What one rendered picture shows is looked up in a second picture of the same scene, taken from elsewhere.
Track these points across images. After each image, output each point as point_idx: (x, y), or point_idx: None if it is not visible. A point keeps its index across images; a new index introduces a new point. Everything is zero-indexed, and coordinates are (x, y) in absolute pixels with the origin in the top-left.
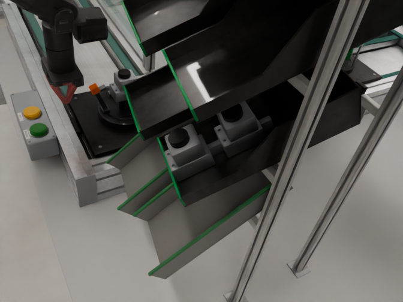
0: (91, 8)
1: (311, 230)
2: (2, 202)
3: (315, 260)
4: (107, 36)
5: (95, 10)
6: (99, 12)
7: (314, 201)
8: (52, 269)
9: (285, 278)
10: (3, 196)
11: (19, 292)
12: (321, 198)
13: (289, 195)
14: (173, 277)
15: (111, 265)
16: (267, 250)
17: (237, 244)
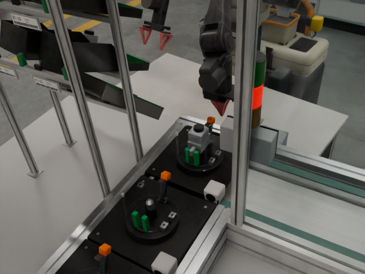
0: (212, 64)
1: (27, 198)
2: (223, 118)
3: (23, 181)
4: (199, 84)
5: (208, 66)
6: (205, 67)
7: (26, 222)
8: (167, 112)
9: (43, 163)
10: None
11: (171, 101)
12: (19, 228)
13: (49, 216)
14: (107, 135)
15: (142, 125)
16: (58, 171)
17: (79, 165)
